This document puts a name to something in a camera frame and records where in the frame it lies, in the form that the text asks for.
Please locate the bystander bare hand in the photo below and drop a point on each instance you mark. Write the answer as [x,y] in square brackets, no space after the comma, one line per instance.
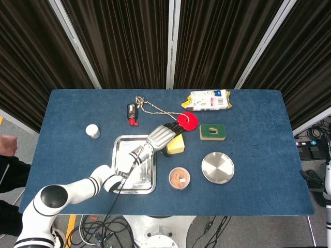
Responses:
[7,146]

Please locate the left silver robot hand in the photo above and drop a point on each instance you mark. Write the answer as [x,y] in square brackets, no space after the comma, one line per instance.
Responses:
[161,135]

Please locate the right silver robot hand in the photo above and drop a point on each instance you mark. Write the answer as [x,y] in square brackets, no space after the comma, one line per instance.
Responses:
[314,184]

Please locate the yellow cube block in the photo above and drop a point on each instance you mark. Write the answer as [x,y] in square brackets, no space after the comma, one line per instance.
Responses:
[178,146]

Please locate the transparent container of rubber bands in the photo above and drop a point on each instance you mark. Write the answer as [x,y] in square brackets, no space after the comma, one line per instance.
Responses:
[179,178]

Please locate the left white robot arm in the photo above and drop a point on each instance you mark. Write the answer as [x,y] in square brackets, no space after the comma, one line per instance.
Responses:
[77,188]

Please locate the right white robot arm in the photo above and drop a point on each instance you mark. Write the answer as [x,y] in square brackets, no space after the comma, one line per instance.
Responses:
[328,180]

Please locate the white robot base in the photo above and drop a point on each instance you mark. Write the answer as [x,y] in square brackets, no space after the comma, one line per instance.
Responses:
[157,232]

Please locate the person black clothing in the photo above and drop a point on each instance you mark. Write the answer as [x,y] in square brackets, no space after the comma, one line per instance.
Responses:
[13,173]

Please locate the red plastic disc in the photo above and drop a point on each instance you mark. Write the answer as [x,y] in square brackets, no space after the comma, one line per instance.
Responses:
[190,124]

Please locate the black bottle with red cap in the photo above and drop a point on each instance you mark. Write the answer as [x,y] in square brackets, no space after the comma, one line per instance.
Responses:
[131,111]

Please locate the black power strip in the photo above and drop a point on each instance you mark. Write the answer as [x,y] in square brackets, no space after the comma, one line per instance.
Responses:
[306,143]

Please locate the rectangular steel tray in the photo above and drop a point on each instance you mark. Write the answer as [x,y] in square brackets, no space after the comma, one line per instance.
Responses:
[124,155]

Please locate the green and yellow sponge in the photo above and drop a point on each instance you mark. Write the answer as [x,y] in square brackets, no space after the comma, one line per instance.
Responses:
[207,133]

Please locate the white snack package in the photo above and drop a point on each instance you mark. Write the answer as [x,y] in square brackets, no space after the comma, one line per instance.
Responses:
[207,100]

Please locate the round steel plate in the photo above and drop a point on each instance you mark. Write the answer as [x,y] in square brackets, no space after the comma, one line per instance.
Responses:
[218,168]

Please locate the small white jar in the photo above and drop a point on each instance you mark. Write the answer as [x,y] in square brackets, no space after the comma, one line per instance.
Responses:
[92,131]

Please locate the blue table cloth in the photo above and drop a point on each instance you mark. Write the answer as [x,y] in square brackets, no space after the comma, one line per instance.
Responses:
[245,201]

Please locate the dark brown curtain panel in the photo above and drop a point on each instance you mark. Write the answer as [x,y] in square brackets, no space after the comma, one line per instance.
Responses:
[219,44]
[26,64]
[124,44]
[305,64]

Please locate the black and white shoe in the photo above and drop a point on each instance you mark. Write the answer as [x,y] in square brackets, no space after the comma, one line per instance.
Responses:
[59,236]

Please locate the white frame post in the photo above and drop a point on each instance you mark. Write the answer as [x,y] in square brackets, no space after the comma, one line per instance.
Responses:
[77,46]
[263,49]
[172,44]

